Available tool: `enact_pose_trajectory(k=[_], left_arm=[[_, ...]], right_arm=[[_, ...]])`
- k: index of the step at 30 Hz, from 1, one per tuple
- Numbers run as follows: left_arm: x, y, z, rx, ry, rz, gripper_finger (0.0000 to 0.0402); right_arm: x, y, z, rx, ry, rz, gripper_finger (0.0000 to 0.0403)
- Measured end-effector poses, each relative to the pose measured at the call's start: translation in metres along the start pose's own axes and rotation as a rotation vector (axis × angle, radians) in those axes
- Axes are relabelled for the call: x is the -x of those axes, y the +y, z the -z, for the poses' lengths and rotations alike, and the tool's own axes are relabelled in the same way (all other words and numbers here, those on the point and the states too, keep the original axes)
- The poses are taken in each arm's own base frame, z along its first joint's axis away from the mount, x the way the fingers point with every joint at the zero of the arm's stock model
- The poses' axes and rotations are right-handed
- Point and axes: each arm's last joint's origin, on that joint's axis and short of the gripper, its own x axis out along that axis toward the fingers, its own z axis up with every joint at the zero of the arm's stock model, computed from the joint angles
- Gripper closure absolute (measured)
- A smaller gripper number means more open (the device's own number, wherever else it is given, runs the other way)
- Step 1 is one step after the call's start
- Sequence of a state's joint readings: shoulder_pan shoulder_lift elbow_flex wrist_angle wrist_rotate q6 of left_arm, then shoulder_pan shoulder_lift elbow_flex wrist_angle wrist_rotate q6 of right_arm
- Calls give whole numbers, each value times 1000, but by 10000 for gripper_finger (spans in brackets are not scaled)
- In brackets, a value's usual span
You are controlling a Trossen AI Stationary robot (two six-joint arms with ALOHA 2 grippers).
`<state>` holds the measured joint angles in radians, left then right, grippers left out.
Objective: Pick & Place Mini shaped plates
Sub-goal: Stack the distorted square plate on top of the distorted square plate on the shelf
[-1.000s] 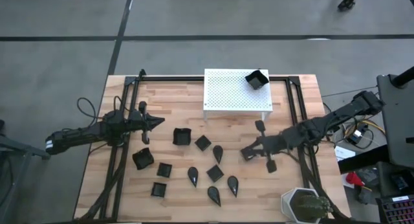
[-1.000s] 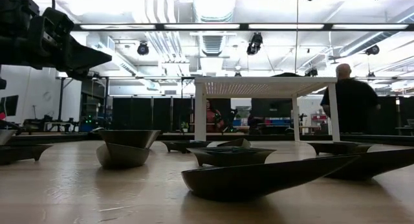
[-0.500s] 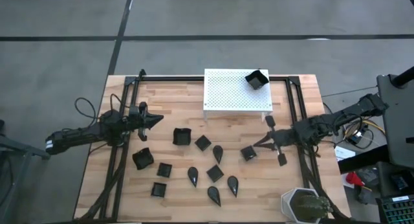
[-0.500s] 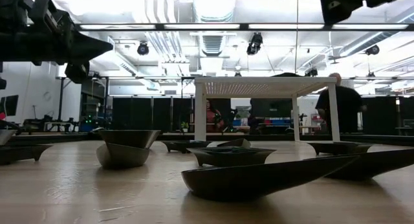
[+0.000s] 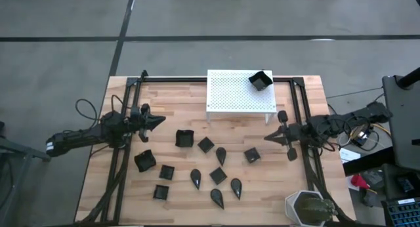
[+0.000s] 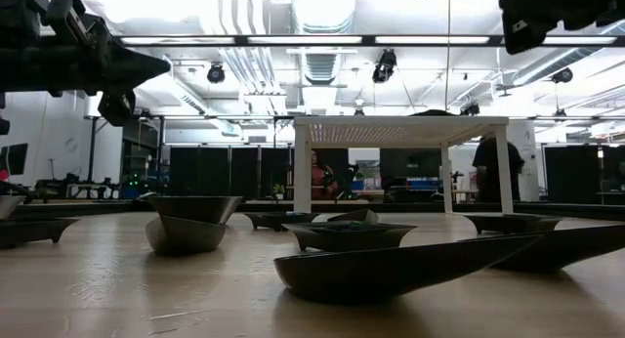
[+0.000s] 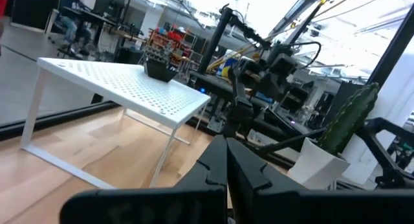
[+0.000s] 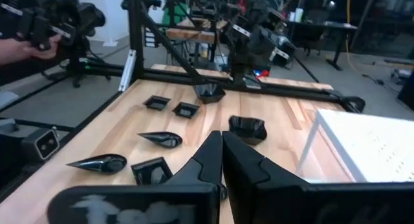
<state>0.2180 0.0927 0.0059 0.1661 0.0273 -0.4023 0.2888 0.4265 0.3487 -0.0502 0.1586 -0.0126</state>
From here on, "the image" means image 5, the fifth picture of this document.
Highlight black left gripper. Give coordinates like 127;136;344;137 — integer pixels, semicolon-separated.
129;104;167;142

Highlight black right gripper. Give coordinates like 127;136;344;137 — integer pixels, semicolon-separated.
264;110;311;161

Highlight black fluted square bowl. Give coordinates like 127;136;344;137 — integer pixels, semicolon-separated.
248;70;274;92
133;149;158;173
175;129;195;148

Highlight small black square plate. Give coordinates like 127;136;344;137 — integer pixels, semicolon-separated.
159;164;175;181
152;184;170;201
243;147;262;164
197;136;215;154
209;167;228;186

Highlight black teardrop plate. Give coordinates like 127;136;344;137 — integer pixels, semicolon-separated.
190;169;202;191
210;188;225;210
215;146;227;167
230;177;243;201

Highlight white perforated metal shelf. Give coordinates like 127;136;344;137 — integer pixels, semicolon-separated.
205;68;278;125

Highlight white paper sheet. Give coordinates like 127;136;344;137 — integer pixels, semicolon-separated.
339;147;362;164

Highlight white hexagonal plant pot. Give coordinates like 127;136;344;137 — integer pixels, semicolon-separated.
284;190;339;227

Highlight small electronics box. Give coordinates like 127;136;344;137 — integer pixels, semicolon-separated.
349;123;371;148

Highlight green cactus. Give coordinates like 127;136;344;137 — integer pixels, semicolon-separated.
297;196;339;226

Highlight red object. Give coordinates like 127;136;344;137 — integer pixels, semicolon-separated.
350;173;371;190

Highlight dark grey desk panel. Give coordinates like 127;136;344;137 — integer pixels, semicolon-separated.
382;74;420;171

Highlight grey metal stand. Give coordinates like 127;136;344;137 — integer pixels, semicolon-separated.
0;120;53;227

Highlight black pole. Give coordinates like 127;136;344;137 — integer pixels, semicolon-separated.
396;66;420;90

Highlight backlit keyboard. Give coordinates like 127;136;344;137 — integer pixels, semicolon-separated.
381;197;420;227

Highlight black aluminium rig frame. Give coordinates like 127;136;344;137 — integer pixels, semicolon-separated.
74;69;357;226

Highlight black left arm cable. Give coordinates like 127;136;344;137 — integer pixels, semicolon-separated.
75;98;99;131

